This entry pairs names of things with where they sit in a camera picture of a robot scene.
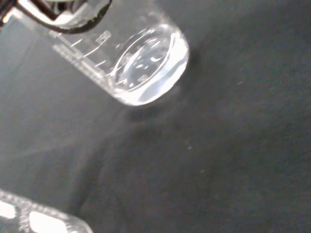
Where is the black cloth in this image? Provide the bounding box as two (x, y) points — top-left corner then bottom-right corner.
(0, 0), (311, 233)

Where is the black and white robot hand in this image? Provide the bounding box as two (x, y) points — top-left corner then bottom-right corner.
(0, 0), (114, 34)

